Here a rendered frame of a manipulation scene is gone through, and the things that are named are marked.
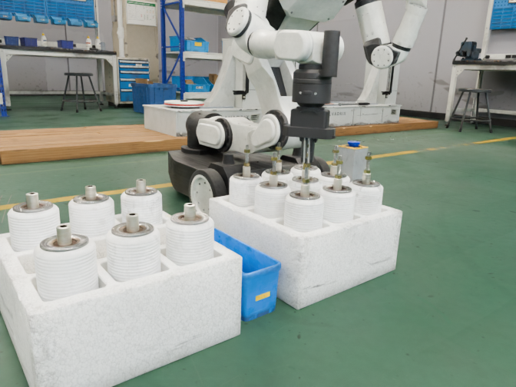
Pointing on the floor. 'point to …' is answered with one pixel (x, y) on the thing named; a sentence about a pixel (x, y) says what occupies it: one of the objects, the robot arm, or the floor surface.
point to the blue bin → (253, 277)
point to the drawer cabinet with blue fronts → (127, 64)
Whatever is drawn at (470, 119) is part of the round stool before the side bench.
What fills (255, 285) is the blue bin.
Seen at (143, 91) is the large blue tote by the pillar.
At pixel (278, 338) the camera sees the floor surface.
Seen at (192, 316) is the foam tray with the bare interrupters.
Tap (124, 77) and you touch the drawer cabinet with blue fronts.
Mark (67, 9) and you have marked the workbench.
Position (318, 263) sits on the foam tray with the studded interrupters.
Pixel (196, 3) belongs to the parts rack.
